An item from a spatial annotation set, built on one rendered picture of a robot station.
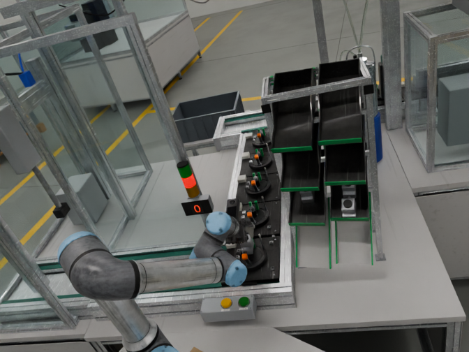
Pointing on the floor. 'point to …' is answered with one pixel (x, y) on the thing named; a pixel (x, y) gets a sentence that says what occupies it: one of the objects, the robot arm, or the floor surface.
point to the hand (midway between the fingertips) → (242, 227)
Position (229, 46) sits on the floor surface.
